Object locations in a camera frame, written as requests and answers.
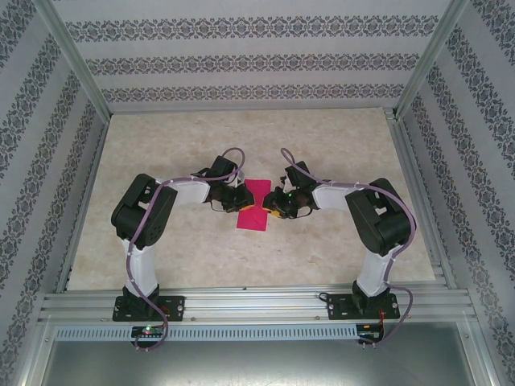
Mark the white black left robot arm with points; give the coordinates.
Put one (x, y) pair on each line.
(141, 265)

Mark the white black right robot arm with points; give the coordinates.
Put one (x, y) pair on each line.
(374, 269)

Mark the grey metal sheet panel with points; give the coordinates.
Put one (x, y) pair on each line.
(257, 362)

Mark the right controller circuit board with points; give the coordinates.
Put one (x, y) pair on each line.
(370, 335)

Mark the controller circuit board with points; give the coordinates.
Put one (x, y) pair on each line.
(148, 331)
(370, 335)

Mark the left controller circuit board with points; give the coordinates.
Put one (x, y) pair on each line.
(148, 331)

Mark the aluminium mounting rail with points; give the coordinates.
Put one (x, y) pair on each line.
(257, 305)

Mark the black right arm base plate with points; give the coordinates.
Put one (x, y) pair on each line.
(336, 307)

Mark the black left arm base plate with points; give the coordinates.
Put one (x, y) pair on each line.
(173, 307)

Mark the aluminium side rail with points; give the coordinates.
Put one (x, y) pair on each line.
(422, 209)

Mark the aluminium frame post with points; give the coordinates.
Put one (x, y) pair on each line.
(432, 56)
(76, 56)

